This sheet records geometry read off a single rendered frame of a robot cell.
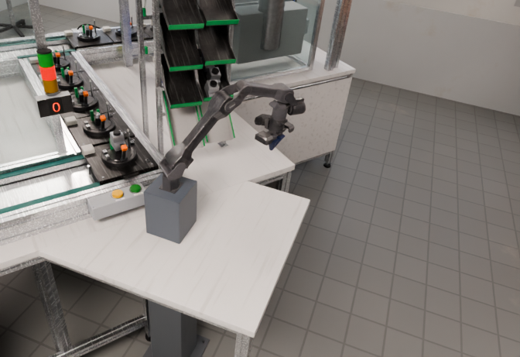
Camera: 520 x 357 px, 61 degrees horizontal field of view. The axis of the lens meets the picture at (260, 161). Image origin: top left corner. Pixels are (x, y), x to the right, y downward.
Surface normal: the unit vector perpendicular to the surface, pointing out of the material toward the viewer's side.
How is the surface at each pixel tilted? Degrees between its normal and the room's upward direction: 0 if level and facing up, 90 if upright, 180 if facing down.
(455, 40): 90
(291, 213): 0
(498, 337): 0
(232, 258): 0
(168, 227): 90
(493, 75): 90
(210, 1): 25
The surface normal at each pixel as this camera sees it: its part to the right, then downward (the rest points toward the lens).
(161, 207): -0.33, 0.52
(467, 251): 0.10, -0.81
